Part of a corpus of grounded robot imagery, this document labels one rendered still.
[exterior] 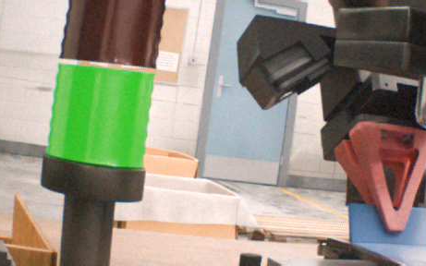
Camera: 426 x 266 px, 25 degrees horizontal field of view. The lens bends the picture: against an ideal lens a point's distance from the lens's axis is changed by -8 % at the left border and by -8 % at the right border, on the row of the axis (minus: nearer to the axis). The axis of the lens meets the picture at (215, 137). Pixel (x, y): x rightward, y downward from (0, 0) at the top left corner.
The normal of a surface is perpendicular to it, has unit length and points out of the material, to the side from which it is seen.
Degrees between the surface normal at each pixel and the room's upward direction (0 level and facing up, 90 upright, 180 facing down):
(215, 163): 90
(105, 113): 76
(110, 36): 104
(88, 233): 90
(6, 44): 90
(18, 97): 90
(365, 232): 60
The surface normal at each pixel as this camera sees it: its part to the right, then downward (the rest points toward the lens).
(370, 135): 0.31, -0.06
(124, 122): 0.53, 0.36
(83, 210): -0.10, 0.04
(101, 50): -0.06, 0.29
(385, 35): -0.95, -0.11
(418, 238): 0.32, -0.42
